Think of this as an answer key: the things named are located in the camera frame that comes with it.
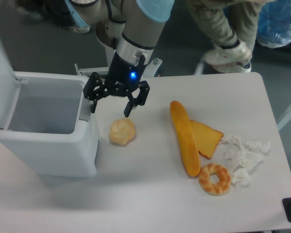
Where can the blue plastic covered object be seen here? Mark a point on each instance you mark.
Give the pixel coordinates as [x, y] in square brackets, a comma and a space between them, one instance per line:
[274, 26]

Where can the small crumpled white tissue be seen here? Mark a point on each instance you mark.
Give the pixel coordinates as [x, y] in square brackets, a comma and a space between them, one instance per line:
[240, 178]

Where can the orange toast slice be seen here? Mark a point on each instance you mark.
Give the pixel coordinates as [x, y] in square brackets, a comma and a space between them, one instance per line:
[207, 139]

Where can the round cream puff bread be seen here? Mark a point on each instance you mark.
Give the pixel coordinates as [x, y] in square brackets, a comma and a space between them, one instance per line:
[121, 131]

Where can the long orange baguette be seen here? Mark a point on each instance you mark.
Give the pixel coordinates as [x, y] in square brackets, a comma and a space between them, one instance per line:
[186, 139]

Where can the large crumpled white tissue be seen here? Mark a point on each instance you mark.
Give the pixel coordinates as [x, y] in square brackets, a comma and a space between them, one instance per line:
[243, 153]

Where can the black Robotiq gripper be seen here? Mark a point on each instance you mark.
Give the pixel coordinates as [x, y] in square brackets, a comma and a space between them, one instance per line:
[122, 79]

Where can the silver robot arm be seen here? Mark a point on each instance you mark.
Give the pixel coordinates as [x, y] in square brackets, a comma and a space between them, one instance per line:
[132, 29]

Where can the twisted ring bread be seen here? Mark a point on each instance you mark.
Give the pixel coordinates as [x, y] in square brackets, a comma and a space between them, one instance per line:
[214, 179]

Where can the person in khaki trousers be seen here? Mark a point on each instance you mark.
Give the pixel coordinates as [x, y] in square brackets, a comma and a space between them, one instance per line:
[232, 26]

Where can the white plastic trash can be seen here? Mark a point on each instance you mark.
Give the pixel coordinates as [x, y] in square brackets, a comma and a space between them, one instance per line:
[45, 120]

